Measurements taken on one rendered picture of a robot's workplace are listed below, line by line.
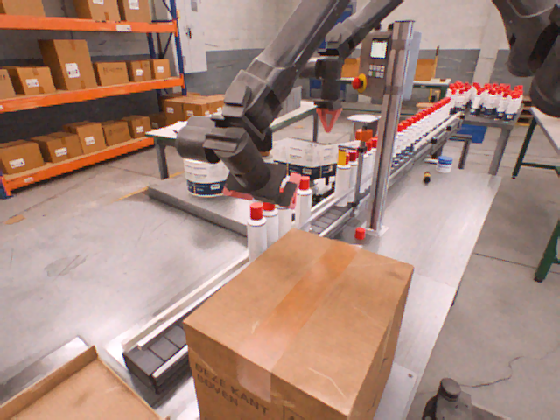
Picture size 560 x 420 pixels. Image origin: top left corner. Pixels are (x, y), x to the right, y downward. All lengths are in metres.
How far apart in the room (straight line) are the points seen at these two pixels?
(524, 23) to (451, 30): 8.16
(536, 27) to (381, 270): 0.37
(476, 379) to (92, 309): 1.70
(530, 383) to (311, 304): 1.73
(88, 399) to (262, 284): 0.45
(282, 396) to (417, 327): 0.55
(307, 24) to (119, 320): 0.79
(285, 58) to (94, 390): 0.72
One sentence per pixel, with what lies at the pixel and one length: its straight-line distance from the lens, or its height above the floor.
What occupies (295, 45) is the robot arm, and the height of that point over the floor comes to 1.45.
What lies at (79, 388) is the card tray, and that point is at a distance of 0.87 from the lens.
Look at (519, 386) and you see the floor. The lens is 2.11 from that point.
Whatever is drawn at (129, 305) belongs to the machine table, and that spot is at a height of 0.83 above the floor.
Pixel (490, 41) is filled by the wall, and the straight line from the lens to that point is 8.63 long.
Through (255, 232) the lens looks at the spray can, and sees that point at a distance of 0.86.
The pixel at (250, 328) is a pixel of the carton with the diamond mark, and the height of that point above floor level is 1.12.
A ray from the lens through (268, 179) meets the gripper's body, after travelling 0.58.
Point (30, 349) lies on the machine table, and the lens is 1.00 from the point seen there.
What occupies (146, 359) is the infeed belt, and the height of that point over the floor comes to 0.88.
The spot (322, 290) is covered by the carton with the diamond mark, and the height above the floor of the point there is 1.12.
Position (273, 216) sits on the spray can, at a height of 1.04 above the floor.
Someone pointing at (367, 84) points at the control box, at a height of 1.32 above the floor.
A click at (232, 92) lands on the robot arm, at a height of 1.39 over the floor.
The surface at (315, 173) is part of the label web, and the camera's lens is 1.43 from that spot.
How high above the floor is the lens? 1.46
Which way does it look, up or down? 27 degrees down
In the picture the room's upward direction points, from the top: straight up
